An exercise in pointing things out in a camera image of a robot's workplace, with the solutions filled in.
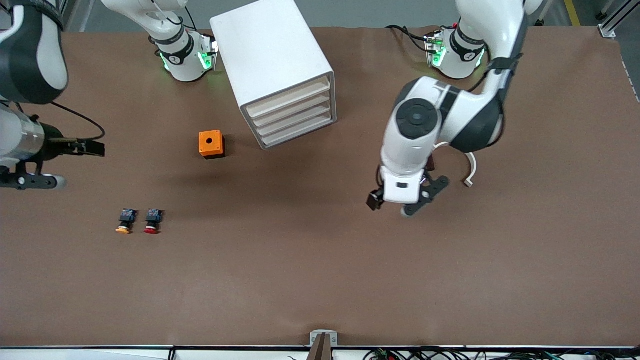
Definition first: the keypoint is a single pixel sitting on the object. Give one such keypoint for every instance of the small brown block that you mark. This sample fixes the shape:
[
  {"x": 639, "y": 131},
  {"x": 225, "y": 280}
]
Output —
[{"x": 432, "y": 164}]

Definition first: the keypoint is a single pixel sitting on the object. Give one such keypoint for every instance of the grey metal edge bracket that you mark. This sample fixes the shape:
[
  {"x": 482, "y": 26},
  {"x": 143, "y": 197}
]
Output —
[{"x": 314, "y": 340}]

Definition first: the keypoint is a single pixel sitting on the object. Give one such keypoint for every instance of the white plastic drawer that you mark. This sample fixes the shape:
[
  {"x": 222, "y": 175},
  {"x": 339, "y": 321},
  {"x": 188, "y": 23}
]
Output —
[
  {"x": 291, "y": 108},
  {"x": 295, "y": 130},
  {"x": 292, "y": 119},
  {"x": 290, "y": 97}
]

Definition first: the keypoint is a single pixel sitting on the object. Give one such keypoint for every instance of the red push button switch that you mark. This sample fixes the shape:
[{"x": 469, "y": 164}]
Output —
[{"x": 153, "y": 218}]

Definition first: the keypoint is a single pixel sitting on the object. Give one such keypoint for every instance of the orange box with hole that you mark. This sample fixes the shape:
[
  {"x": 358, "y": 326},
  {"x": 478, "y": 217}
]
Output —
[{"x": 210, "y": 142}]

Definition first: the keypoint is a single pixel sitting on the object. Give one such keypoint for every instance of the black stand foot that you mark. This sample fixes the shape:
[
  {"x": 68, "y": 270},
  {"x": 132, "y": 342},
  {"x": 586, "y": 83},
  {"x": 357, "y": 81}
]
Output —
[{"x": 540, "y": 23}]

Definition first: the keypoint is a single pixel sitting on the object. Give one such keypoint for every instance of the brown table cover sheet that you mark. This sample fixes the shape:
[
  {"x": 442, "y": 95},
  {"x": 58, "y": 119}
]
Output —
[{"x": 320, "y": 280}]

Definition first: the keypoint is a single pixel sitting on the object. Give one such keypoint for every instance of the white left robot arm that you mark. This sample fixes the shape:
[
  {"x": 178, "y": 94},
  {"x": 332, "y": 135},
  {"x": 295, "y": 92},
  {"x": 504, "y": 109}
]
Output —
[{"x": 470, "y": 120}]

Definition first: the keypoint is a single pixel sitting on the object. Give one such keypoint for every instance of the white drawer cabinet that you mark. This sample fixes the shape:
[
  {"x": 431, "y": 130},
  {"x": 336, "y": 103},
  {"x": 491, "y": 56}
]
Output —
[{"x": 265, "y": 50}]

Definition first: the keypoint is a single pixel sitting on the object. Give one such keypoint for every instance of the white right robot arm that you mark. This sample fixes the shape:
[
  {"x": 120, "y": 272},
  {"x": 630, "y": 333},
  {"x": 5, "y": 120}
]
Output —
[{"x": 175, "y": 55}]

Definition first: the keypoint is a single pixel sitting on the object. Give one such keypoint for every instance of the white curved plastic bracket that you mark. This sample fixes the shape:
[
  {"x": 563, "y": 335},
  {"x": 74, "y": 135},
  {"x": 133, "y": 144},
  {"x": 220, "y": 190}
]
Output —
[{"x": 472, "y": 170}]

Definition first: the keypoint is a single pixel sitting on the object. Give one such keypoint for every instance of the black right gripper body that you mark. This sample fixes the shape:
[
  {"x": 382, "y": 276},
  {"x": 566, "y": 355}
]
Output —
[{"x": 54, "y": 145}]

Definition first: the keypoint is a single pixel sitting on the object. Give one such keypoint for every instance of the aluminium frame profile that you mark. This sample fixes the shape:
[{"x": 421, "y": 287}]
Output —
[{"x": 607, "y": 31}]

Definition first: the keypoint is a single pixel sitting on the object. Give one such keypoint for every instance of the yellow push button switch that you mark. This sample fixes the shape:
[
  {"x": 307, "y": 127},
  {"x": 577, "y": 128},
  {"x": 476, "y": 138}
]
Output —
[{"x": 126, "y": 217}]

